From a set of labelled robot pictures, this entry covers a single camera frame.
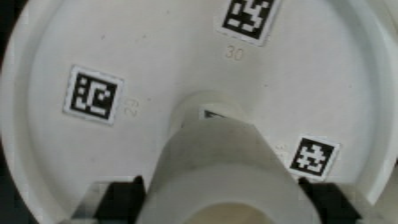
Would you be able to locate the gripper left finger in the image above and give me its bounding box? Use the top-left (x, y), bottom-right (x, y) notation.
top-left (69, 176), bottom-right (146, 224)

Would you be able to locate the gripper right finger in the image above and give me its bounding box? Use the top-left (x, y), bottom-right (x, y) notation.
top-left (299, 178), bottom-right (363, 224)

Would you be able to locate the white cylindrical table leg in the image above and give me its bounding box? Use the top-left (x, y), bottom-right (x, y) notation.
top-left (139, 91), bottom-right (322, 224)

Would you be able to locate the white round table top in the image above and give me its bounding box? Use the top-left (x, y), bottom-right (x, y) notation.
top-left (0, 0), bottom-right (389, 224)

